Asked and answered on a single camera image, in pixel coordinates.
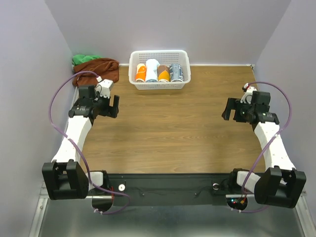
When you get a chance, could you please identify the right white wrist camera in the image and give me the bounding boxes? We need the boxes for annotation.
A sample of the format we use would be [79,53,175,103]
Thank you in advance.
[240,83,257,104]

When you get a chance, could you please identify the white blue rolled towel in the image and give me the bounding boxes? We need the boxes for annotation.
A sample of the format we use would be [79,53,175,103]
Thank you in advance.
[145,59,160,82]

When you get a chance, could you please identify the brown orange rolled towel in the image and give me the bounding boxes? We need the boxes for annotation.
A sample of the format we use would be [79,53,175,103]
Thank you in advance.
[157,65,170,82]

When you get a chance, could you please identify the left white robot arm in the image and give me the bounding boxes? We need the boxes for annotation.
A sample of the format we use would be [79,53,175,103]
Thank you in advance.
[42,79,119,200]

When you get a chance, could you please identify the green towel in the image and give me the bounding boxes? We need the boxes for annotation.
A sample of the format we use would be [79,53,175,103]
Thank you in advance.
[72,54,101,73]

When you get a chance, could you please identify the aluminium frame rail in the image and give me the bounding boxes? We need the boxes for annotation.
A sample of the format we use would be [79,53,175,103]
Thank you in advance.
[29,184,92,237]

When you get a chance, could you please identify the orange white rolled towel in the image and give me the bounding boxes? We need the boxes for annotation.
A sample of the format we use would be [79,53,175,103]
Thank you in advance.
[135,63,147,82]

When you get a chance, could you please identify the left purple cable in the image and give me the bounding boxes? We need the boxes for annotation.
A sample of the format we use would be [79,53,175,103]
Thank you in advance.
[49,71,131,215]

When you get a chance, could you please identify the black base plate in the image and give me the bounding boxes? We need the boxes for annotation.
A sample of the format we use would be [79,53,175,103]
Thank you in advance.
[107,173,244,207]

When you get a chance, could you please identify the grey patterned rolled towel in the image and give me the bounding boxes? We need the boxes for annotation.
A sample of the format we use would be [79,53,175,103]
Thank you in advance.
[169,63,184,82]

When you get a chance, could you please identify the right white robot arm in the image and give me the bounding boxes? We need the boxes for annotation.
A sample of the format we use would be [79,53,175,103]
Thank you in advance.
[222,87,307,208]

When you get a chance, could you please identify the purple cable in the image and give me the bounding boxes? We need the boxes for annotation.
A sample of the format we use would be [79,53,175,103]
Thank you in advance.
[49,71,131,215]
[231,81,293,213]

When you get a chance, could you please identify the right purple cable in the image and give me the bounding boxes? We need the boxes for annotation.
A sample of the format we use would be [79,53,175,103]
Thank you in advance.
[231,81,293,213]

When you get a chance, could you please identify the white plastic basket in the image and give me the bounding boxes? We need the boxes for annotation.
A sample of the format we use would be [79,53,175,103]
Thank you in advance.
[128,50,191,90]

